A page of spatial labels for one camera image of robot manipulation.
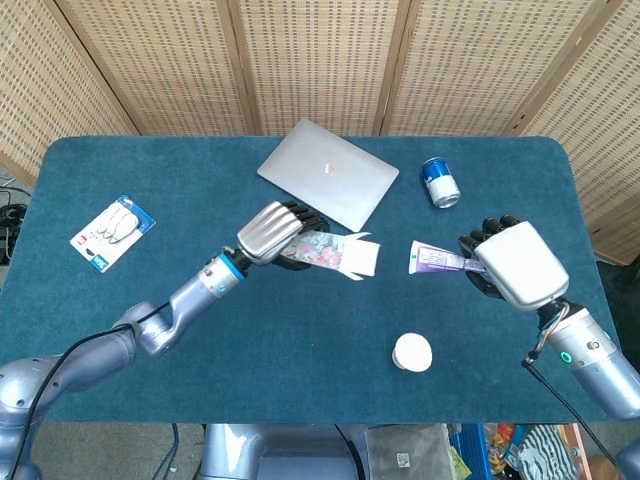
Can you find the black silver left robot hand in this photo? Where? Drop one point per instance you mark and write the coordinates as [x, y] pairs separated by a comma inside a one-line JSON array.
[[270, 230]]

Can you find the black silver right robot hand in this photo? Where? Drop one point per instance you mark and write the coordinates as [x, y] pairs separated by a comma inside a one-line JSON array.
[[520, 265]]

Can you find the floral toothpaste box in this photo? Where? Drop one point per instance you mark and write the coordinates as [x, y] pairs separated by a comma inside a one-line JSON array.
[[325, 252]]

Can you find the purple toothpaste tube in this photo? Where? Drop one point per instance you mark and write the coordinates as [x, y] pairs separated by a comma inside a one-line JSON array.
[[430, 257]]

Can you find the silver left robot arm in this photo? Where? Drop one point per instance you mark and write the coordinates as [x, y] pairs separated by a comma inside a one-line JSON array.
[[190, 295]]

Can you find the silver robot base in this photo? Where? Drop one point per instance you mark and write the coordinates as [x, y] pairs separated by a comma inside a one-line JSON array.
[[235, 450]]

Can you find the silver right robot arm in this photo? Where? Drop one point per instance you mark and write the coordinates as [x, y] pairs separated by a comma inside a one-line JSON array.
[[595, 360]]

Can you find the silver closed laptop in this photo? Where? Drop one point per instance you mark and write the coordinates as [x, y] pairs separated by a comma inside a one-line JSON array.
[[325, 175]]

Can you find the blue white drink can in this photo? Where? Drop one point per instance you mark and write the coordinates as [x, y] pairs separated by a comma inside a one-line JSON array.
[[440, 182]]

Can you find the blue felt table mat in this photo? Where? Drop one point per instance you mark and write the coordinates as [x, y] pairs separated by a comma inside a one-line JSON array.
[[300, 340]]

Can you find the white round lid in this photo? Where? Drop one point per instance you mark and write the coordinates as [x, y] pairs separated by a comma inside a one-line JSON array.
[[412, 352]]

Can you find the blister pack of white hooks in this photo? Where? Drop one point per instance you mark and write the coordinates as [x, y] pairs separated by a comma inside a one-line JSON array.
[[112, 232]]

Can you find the woven bamboo folding screen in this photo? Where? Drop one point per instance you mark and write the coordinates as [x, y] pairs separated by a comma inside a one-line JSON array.
[[320, 65]]

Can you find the colourful snack packages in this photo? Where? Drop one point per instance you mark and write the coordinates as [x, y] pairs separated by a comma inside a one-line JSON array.
[[500, 445]]

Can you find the black white striped cloth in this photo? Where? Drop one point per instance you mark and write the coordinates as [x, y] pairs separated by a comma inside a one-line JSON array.
[[545, 445]]

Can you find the blue plastic crate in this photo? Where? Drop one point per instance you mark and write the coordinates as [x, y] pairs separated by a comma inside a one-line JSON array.
[[470, 450]]

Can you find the grey bag with QR label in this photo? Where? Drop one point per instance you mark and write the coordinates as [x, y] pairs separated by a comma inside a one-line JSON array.
[[410, 450]]

